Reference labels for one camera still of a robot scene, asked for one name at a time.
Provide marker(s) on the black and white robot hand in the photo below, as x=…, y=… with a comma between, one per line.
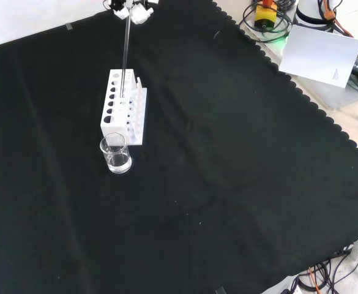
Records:
x=137, y=12

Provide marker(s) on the clear glass rod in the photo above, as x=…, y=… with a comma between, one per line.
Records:
x=125, y=55

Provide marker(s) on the white test tube rack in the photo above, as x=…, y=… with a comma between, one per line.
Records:
x=117, y=104

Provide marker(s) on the clear glass beaker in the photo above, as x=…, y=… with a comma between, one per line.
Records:
x=116, y=154

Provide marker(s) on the yellow stop button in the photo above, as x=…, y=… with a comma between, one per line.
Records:
x=266, y=15

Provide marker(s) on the black bench cloth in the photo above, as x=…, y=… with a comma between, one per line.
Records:
x=172, y=171

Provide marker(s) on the pale board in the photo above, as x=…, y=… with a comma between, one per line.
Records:
x=319, y=58

